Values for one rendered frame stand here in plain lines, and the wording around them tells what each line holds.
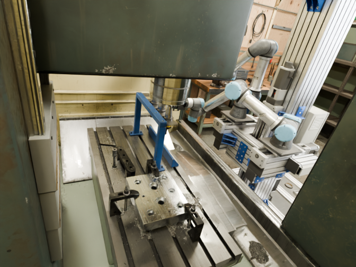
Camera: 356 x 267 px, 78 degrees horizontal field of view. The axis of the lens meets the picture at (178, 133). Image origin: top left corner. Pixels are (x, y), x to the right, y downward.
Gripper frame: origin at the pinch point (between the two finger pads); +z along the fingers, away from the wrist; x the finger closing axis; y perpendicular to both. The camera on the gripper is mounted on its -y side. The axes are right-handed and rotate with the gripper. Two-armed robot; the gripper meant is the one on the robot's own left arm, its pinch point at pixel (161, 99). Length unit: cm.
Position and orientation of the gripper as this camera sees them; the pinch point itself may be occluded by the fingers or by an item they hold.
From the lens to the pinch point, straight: 157.2
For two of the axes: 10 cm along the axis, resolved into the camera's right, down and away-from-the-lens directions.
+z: -8.9, 0.5, -4.6
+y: -1.8, 8.8, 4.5
